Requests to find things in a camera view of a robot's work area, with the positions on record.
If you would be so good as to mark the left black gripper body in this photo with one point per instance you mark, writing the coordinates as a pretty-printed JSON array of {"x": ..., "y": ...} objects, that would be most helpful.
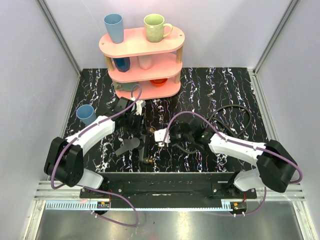
[{"x": 139, "y": 136}]

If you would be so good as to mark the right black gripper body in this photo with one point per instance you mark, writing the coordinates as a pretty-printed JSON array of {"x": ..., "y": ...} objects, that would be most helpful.
[{"x": 176, "y": 135}]

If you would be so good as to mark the grey faucet valve fitting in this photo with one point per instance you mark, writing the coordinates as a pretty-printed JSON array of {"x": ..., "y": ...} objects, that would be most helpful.
[{"x": 140, "y": 144}]

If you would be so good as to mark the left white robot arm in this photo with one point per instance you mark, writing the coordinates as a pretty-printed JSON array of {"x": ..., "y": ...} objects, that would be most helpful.
[{"x": 65, "y": 159}]

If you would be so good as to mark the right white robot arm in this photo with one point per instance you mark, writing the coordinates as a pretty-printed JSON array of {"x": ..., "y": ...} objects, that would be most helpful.
[{"x": 273, "y": 166}]

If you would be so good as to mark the teal green mug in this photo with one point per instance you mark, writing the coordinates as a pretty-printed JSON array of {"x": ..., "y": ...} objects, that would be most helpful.
[{"x": 127, "y": 87}]

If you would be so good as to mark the light blue floor cup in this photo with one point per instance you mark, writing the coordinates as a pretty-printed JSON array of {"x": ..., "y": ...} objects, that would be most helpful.
[{"x": 86, "y": 114}]

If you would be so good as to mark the orange bowl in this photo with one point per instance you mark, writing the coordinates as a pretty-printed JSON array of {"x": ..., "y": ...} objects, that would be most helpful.
[{"x": 159, "y": 82}]

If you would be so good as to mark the dark blue cup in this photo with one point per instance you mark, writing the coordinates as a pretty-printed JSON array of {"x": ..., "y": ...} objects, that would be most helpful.
[{"x": 122, "y": 64}]

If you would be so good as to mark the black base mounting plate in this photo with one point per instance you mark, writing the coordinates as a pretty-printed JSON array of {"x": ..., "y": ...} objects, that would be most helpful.
[{"x": 207, "y": 184}]

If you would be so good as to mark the pale pink cup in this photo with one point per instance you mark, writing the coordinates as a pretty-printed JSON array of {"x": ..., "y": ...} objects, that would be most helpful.
[{"x": 145, "y": 62}]

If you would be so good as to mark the light green mug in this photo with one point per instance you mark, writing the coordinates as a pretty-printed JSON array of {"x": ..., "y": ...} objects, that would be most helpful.
[{"x": 155, "y": 27}]

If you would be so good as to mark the tall light blue cup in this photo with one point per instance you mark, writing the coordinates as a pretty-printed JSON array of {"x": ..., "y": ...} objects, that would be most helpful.
[{"x": 115, "y": 27}]

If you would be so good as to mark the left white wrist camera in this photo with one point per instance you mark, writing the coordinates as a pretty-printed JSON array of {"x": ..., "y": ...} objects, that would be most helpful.
[{"x": 138, "y": 107}]

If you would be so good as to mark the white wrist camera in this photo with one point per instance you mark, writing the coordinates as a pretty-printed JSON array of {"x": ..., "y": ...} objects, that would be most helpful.
[
  {"x": 138, "y": 107},
  {"x": 161, "y": 137}
]

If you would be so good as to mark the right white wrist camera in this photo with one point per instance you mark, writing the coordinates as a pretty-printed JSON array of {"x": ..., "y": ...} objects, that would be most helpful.
[{"x": 161, "y": 137}]

